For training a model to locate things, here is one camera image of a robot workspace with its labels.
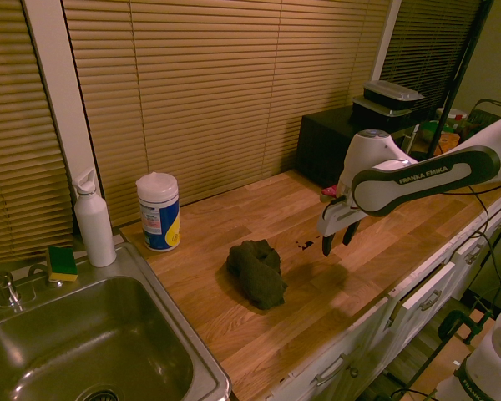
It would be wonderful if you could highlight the dark liquid spill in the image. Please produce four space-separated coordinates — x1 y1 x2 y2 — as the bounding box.
292 236 321 252

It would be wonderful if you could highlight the metal faucet handle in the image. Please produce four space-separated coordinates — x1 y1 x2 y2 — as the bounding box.
0 270 25 310

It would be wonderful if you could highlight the small black food container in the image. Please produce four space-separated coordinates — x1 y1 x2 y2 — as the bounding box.
362 79 427 111

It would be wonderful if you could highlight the black box cabinet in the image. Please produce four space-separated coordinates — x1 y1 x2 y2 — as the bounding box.
296 108 404 190

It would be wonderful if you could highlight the large black food container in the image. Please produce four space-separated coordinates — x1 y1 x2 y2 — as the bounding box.
350 95 414 127

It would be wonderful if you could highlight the disinfecting wipes canister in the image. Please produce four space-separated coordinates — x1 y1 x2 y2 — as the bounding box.
135 170 182 253

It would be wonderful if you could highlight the green black clamp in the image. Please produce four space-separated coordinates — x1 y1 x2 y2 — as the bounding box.
437 307 493 347

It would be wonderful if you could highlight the black wire basket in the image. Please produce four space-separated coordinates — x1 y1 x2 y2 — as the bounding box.
467 98 501 129

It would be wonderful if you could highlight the dark shaded window blind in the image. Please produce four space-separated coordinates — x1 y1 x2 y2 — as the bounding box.
378 0 484 123

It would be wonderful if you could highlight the stainless steel sink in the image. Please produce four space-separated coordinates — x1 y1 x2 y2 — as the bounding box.
0 241 233 401

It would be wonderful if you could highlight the green and yellow sponge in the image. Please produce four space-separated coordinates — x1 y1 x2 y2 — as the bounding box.
46 246 79 284

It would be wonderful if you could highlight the dark green cloth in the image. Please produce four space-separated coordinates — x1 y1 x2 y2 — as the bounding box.
226 238 290 312

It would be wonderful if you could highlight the wide tan window blind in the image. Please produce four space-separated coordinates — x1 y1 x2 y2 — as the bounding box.
61 0 392 229

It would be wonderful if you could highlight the white water bottle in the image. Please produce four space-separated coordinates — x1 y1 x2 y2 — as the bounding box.
71 167 118 269

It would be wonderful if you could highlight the orange yellow box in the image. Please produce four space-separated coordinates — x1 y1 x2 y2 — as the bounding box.
437 130 461 156

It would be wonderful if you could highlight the white kitchen cabinet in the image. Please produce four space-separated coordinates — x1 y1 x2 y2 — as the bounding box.
270 195 501 401

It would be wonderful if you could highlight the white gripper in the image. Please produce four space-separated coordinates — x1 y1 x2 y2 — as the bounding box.
316 195 367 257

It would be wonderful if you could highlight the black camera stand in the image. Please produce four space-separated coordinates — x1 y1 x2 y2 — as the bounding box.
424 0 496 160

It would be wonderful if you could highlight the white plastic bucket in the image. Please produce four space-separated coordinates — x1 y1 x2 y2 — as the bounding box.
435 107 469 126

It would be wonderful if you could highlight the narrow tan window blind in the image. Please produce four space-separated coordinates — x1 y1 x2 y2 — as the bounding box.
0 0 75 266

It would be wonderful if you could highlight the white drawer with handle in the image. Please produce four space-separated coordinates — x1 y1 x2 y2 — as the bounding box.
399 260 459 312

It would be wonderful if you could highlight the black cable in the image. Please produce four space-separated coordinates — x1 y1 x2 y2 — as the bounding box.
453 182 501 312

